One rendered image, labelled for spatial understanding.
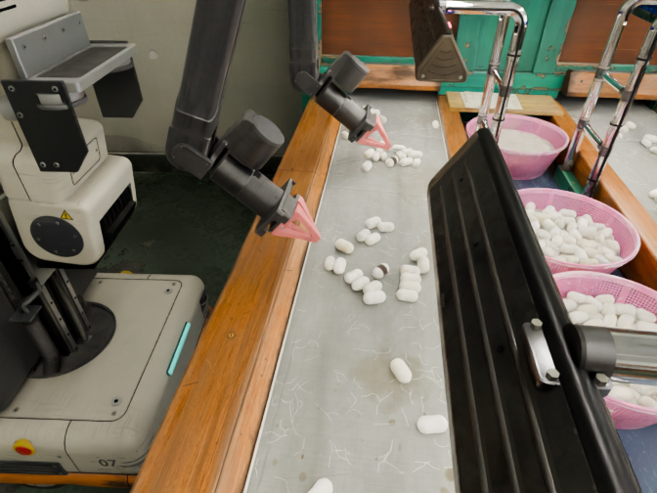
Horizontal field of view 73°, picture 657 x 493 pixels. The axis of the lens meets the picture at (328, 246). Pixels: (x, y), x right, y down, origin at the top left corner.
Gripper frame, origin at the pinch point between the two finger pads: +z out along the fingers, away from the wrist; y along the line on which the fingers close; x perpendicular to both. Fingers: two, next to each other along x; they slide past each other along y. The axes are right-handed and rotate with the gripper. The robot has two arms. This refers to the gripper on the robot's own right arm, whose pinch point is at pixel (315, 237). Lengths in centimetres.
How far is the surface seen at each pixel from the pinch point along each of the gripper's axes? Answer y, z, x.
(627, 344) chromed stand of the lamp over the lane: -46, -4, -36
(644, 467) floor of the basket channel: -26, 45, -21
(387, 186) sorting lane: 32.1, 14.1, -2.4
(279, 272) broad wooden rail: -3.9, -1.0, 7.6
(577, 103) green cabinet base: 95, 60, -43
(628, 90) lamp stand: 35, 33, -50
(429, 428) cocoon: -29.2, 17.9, -7.5
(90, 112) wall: 160, -83, 133
